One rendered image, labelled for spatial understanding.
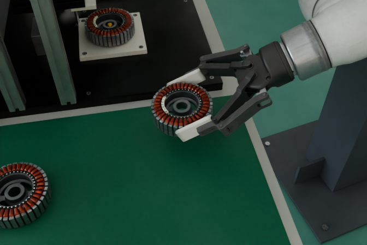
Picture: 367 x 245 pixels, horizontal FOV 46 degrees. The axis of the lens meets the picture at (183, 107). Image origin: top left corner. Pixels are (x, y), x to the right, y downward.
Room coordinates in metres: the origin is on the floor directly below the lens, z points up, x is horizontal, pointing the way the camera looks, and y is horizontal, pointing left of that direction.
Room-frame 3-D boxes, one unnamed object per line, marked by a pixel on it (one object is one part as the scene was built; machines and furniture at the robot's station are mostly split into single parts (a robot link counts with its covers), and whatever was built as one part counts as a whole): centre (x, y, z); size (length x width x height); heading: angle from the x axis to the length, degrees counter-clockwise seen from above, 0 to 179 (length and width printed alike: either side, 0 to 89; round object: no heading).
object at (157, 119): (0.54, 0.00, 0.82); 0.11 x 0.11 x 0.04
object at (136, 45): (0.81, 0.17, 0.78); 0.15 x 0.15 x 0.01; 11
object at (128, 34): (0.81, 0.17, 0.80); 0.11 x 0.11 x 0.04
